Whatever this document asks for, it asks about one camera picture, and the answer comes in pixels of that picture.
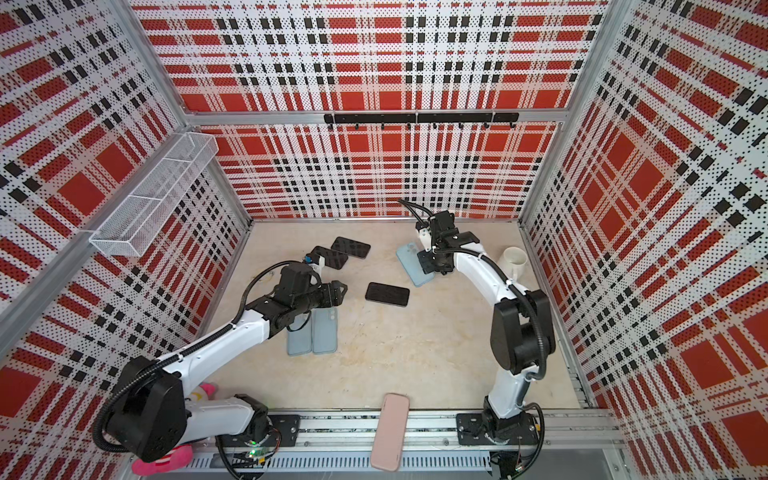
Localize light blue case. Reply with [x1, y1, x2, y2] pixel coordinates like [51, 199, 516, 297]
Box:
[396, 242, 434, 287]
[286, 313, 313, 356]
[311, 307, 339, 355]

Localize black phone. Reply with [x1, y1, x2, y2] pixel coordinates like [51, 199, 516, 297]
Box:
[365, 282, 410, 307]
[331, 236, 371, 259]
[310, 246, 349, 270]

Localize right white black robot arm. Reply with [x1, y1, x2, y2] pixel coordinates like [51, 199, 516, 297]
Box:
[397, 199, 556, 444]

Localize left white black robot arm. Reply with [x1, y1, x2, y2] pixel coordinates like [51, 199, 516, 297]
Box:
[92, 260, 348, 462]

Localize pink phone case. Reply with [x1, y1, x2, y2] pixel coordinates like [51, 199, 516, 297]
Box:
[370, 393, 410, 472]

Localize white ceramic mug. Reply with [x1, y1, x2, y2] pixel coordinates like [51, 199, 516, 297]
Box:
[499, 246, 528, 281]

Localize pink plush toy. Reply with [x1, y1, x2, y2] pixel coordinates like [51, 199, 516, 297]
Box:
[131, 383, 217, 477]

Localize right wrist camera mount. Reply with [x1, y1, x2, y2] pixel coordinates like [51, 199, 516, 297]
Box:
[418, 227, 432, 252]

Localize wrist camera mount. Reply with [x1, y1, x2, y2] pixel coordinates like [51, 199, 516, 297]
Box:
[418, 227, 432, 252]
[303, 253, 325, 268]

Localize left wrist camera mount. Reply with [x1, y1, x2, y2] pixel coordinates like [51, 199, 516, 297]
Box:
[303, 253, 325, 268]

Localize black hook rail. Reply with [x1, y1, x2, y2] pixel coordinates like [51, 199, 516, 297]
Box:
[323, 112, 520, 127]

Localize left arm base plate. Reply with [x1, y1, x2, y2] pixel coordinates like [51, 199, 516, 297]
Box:
[221, 414, 301, 448]

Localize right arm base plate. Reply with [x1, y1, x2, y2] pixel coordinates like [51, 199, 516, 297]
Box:
[456, 410, 538, 446]

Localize white wire mesh basket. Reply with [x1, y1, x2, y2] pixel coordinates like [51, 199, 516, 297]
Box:
[89, 132, 218, 257]

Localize aluminium front rail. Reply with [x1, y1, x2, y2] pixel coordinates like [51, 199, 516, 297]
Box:
[135, 408, 631, 479]

